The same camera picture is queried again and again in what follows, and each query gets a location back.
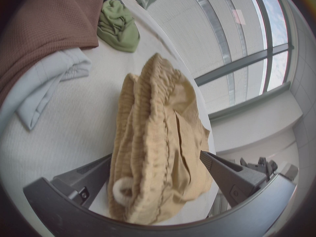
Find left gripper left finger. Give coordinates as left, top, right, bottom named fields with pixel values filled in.
left=51, top=153, right=113, bottom=208

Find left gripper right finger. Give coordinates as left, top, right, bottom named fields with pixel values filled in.
left=199, top=150, right=269, bottom=208

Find tan shorts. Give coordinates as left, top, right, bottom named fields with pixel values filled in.
left=107, top=53, right=213, bottom=225

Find bed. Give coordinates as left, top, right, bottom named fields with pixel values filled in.
left=0, top=0, right=221, bottom=228

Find pale blue garment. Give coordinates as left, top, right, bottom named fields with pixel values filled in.
left=15, top=49, right=92, bottom=131

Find window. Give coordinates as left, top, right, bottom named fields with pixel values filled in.
left=144, top=0, right=297, bottom=120

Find green garment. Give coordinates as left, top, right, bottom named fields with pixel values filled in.
left=97, top=0, right=141, bottom=53

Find brown shorts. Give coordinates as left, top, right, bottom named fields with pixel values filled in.
left=0, top=0, right=104, bottom=108

